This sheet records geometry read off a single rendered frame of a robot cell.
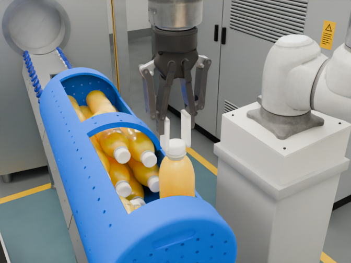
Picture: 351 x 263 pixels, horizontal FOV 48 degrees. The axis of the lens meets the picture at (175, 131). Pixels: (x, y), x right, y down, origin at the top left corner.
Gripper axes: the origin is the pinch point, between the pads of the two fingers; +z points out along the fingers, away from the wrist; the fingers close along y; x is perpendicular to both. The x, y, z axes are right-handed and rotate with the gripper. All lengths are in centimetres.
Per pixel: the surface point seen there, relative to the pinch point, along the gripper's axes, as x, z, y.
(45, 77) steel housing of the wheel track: -155, 42, 9
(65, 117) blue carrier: -43.7, 14.1, 14.7
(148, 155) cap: -23.1, 19.1, -2.3
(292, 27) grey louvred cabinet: -122, 21, -128
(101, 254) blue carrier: 7.1, 18.0, 18.0
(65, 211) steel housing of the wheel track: -46, 48, 19
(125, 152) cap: -23.7, 17.2, 3.5
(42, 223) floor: -149, 134, 26
